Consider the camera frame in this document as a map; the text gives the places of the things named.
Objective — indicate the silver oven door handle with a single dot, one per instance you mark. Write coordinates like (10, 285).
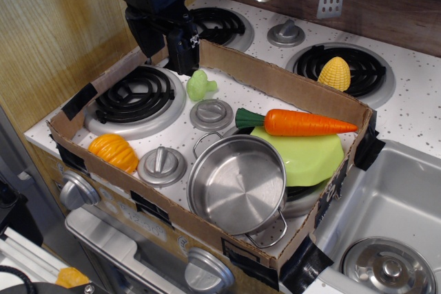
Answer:
(132, 263)

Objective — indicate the orange object bottom left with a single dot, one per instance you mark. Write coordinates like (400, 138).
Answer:
(70, 277)

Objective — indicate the orange toy pumpkin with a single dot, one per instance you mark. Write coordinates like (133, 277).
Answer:
(114, 149)

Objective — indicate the silver oven knob left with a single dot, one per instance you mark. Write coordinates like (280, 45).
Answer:
(77, 191)

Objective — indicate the silver stovetop knob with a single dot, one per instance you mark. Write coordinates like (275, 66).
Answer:
(286, 35)
(162, 167)
(211, 115)

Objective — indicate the silver oven knob right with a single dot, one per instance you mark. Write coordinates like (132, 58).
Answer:
(206, 274)

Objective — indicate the back left stove burner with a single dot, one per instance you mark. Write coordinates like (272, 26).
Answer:
(223, 27)

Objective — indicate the silver pot lid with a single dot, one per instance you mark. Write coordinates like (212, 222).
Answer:
(386, 265)

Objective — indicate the silver stovetop knob back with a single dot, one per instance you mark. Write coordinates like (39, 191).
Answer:
(286, 35)

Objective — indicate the silver toy sink basin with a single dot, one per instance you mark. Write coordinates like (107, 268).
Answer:
(397, 197)

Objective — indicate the silver stovetop knob centre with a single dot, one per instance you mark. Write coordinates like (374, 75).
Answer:
(211, 115)

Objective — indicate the light green plastic plate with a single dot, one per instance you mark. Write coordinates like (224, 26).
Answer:
(309, 160)

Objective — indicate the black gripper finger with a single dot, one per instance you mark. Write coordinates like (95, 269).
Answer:
(183, 47)
(148, 39)

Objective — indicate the silver stovetop knob front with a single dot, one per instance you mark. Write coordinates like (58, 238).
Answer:
(162, 167)

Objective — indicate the green toy broccoli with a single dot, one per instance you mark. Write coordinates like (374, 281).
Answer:
(198, 85)

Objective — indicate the orange plastic toy carrot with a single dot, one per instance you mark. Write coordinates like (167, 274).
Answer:
(283, 122)

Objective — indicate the brown cardboard fence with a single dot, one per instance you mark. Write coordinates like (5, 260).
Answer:
(246, 79)

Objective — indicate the stainless steel pot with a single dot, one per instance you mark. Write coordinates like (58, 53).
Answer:
(238, 183)

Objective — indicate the front left stove burner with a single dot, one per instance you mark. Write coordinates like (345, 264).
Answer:
(143, 103)

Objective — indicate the back right stove burner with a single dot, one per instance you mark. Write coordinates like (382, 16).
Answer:
(372, 79)

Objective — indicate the silver oven knob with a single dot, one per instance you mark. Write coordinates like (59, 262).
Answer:
(206, 274)
(77, 191)

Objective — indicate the yellow toy corn cob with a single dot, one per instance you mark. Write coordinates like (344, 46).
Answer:
(336, 74)

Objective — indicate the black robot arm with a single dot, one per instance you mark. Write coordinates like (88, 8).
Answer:
(158, 24)

